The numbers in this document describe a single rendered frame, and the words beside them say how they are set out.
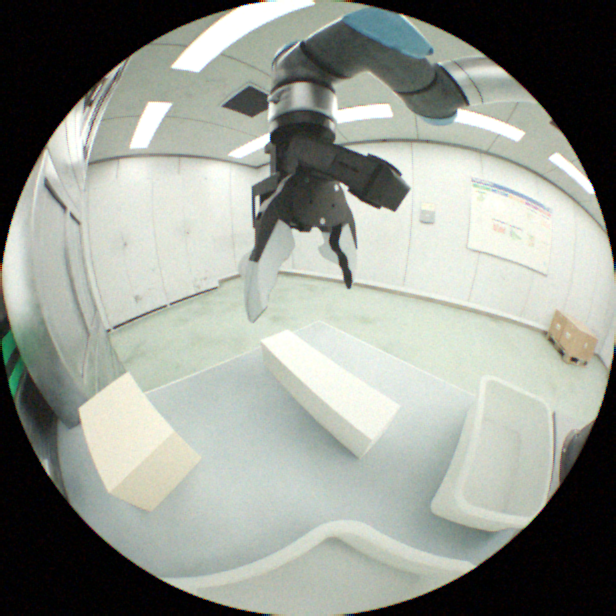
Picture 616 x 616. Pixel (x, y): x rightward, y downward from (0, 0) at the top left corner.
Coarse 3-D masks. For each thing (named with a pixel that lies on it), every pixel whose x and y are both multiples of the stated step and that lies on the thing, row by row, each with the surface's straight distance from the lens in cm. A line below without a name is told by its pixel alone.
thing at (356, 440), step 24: (288, 336) 33; (264, 360) 36; (288, 360) 28; (312, 360) 28; (288, 384) 30; (312, 384) 24; (336, 384) 25; (360, 384) 25; (312, 408) 27; (336, 408) 22; (360, 408) 23; (384, 408) 23; (336, 432) 26; (360, 432) 21; (360, 456) 26
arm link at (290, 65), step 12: (288, 48) 30; (300, 48) 33; (276, 60) 29; (288, 60) 26; (300, 60) 25; (276, 72) 27; (288, 72) 25; (300, 72) 24; (312, 72) 25; (324, 72) 24; (276, 84) 25; (288, 84) 25; (324, 84) 24; (336, 84) 27
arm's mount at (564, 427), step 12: (552, 420) 55; (564, 420) 57; (576, 420) 63; (564, 432) 54; (576, 432) 60; (564, 444) 52; (564, 456) 51; (552, 468) 48; (564, 468) 50; (552, 480) 46; (552, 492) 46
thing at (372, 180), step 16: (304, 144) 18; (320, 144) 16; (336, 144) 15; (304, 160) 17; (320, 160) 15; (336, 160) 14; (352, 160) 13; (368, 160) 12; (384, 160) 13; (336, 176) 14; (352, 176) 13; (368, 176) 12; (384, 176) 12; (400, 176) 14; (352, 192) 14; (368, 192) 12; (384, 192) 12; (400, 192) 14
